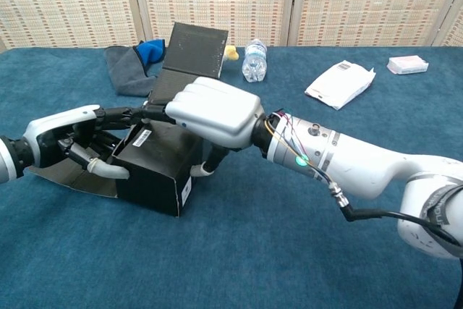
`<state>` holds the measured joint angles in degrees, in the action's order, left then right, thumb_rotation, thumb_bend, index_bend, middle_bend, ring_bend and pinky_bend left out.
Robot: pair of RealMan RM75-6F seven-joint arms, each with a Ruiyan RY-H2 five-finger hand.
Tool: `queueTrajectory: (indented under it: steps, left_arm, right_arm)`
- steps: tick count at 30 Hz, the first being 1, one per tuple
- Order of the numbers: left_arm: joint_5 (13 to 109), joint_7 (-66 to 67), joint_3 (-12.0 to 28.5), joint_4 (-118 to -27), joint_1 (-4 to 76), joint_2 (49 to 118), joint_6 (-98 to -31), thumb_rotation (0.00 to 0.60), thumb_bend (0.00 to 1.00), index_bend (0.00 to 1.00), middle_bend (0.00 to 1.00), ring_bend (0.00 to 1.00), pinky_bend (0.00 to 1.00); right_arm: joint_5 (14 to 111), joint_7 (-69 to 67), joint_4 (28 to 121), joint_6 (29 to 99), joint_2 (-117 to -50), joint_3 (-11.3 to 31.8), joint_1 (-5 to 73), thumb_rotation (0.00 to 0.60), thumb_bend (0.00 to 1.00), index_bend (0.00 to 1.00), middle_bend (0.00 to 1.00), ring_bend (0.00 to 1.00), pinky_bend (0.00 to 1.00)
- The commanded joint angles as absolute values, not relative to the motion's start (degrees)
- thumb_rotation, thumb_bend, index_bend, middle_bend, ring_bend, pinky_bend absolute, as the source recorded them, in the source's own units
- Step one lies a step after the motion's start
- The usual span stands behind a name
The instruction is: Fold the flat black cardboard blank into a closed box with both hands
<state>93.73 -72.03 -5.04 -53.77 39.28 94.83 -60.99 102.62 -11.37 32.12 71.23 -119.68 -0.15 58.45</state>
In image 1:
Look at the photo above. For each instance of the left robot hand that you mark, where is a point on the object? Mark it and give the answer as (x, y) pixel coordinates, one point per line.
(47, 128)

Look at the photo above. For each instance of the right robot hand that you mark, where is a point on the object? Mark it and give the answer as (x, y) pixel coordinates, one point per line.
(217, 110)

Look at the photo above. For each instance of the black foldable cardboard box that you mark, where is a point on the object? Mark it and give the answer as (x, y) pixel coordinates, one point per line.
(155, 175)

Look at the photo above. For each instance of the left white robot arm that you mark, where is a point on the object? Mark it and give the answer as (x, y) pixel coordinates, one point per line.
(7, 160)

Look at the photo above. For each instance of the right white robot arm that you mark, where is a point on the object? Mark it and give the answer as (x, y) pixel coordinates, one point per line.
(361, 168)

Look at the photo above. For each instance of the black white plush toy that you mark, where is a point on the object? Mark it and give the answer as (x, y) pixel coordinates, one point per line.
(232, 54)

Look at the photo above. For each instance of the clear plastic water bottle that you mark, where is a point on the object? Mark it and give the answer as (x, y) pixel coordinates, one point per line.
(255, 63)

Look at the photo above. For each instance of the grey and blue towel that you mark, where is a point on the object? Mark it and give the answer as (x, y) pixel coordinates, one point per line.
(126, 70)

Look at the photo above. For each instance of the white plastic package pouch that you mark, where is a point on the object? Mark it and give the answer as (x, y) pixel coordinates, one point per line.
(340, 84)

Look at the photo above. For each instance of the blue carpet table mat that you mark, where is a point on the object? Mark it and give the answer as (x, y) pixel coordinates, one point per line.
(253, 251)

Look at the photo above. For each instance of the pink tissue pack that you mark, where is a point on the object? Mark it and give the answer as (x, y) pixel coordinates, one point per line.
(407, 64)

